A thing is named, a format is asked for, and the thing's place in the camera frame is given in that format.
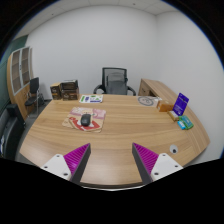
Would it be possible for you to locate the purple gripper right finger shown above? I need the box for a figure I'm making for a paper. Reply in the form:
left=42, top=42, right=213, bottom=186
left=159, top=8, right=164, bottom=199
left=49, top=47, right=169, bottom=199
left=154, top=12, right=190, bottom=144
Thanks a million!
left=132, top=143, right=182, bottom=184

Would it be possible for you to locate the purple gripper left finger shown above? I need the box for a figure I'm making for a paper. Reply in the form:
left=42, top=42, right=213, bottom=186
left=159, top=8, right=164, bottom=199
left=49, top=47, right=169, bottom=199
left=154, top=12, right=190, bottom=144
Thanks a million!
left=42, top=143, right=91, bottom=184

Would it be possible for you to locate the black computer mouse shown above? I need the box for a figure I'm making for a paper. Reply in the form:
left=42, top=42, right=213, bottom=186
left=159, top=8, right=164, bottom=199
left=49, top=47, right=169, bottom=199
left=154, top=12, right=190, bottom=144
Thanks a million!
left=81, top=114, right=91, bottom=126

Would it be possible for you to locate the red pink mouse pad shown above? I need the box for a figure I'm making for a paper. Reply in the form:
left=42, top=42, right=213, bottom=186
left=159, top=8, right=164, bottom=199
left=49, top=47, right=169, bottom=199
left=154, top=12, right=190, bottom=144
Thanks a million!
left=62, top=107, right=106, bottom=132

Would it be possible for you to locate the blue small box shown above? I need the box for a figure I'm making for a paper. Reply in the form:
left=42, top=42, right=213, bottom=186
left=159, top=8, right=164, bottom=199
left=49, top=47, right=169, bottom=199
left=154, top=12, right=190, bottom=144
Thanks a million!
left=177, top=121, right=186, bottom=130

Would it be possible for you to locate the green flat box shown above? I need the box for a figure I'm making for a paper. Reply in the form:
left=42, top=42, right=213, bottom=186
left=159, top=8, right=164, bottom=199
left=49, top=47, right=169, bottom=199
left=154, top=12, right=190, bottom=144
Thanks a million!
left=179, top=115, right=193, bottom=129

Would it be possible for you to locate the yellow small box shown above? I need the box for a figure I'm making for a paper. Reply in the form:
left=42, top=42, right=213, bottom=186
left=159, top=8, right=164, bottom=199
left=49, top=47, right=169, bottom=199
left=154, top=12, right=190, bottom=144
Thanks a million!
left=167, top=111, right=179, bottom=121

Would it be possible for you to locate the orange brown box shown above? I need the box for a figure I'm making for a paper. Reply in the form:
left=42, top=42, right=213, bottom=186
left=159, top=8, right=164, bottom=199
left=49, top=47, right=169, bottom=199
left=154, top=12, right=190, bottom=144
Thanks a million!
left=157, top=100, right=174, bottom=112

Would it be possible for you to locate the white green leaflet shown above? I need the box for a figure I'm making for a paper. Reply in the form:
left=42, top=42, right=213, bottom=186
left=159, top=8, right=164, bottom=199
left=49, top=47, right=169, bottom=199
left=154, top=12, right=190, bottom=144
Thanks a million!
left=79, top=94, right=103, bottom=103

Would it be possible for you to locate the purple standing sign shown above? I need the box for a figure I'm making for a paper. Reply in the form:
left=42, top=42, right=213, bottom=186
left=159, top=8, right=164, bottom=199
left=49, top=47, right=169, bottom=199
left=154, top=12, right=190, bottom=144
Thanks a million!
left=173, top=93, right=189, bottom=116

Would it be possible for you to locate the black sofa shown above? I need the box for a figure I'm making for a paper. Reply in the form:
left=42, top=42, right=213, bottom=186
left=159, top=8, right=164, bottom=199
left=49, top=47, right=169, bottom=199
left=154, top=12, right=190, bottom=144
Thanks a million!
left=0, top=104, right=25, bottom=160

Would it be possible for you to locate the dark printed cardboard box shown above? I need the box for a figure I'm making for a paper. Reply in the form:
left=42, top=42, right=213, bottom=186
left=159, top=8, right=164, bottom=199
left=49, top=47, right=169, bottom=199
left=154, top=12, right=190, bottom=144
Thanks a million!
left=60, top=80, right=79, bottom=100

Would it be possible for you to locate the black visitor chair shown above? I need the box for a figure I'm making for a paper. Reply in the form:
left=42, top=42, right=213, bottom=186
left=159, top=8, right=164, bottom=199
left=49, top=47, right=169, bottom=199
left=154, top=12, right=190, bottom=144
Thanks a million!
left=25, top=77, right=45, bottom=108

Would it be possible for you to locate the wooden side cabinet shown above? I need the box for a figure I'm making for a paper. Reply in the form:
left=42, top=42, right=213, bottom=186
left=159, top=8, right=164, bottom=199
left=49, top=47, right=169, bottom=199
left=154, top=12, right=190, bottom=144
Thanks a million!
left=137, top=78, right=181, bottom=106

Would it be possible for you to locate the small brown cardboard box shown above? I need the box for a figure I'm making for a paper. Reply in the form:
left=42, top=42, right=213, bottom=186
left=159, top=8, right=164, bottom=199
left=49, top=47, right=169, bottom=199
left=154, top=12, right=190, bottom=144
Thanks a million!
left=50, top=82, right=62, bottom=100

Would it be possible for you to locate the grey mesh office chair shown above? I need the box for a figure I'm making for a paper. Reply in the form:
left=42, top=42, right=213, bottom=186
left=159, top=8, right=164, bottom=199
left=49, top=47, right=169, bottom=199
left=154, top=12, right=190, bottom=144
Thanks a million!
left=93, top=67, right=136, bottom=95

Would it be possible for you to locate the wooden glass door bookcase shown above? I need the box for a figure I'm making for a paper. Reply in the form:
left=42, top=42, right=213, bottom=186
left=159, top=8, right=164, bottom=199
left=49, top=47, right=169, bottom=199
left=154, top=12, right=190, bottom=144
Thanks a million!
left=7, top=47, right=34, bottom=119

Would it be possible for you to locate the desk cable grommet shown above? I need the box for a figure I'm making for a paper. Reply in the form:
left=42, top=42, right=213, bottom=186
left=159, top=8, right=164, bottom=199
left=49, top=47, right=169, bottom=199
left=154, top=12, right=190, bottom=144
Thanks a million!
left=170, top=145, right=178, bottom=154

